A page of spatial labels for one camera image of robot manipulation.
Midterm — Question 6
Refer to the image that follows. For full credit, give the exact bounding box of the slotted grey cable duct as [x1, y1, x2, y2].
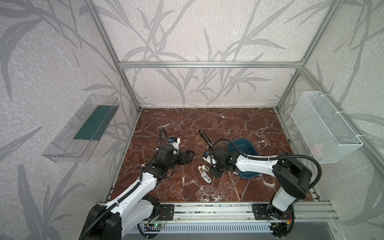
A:
[139, 223, 272, 234]

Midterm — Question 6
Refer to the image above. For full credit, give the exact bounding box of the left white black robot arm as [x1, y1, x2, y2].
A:
[79, 137, 195, 240]

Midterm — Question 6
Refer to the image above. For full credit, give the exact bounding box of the clear plastic wall bin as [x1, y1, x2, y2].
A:
[42, 94, 120, 163]

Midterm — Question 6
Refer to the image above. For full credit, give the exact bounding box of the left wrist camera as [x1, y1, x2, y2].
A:
[169, 137, 181, 151]

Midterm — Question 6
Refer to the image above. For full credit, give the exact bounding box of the teal plastic tray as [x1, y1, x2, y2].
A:
[227, 139, 260, 180]

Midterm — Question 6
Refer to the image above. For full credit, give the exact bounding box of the white wire mesh basket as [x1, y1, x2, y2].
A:
[291, 91, 364, 164]

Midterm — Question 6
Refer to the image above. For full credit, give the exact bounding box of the black stapler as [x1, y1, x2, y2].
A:
[199, 129, 213, 150]

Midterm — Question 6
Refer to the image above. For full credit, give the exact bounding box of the beige stapler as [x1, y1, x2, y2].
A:
[202, 165, 210, 173]

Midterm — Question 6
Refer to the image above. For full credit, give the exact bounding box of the small green circuit board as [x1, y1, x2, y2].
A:
[146, 223, 166, 232]

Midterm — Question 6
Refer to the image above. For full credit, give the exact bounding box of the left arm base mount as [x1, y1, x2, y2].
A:
[149, 204, 175, 221]

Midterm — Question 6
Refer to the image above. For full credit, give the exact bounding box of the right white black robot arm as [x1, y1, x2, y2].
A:
[203, 136, 322, 219]

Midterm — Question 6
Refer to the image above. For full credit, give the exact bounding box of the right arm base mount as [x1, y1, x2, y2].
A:
[252, 204, 295, 222]

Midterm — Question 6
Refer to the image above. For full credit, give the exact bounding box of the aluminium front rail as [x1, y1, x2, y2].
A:
[162, 202, 340, 224]

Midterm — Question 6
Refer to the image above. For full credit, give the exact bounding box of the pink object in basket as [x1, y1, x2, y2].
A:
[311, 143, 325, 158]

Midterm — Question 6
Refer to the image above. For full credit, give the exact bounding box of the green pad in bin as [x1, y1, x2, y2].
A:
[74, 105, 119, 141]

